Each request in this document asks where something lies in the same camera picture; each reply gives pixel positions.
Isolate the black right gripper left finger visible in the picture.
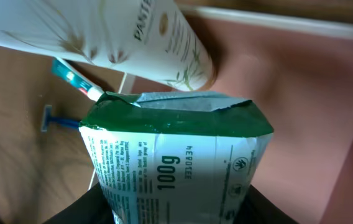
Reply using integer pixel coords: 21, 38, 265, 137
44, 184, 114, 224

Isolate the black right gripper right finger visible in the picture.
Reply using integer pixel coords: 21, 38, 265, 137
235, 185, 298, 224

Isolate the green white soap packet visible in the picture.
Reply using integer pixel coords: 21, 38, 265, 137
79, 91, 273, 224

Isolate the green toothpaste tube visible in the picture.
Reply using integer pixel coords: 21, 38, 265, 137
52, 57, 104, 101

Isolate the blue disposable razor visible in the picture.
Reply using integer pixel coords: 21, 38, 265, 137
40, 105, 80, 133

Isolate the white box with pink inside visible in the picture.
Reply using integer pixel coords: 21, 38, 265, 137
88, 4, 353, 224

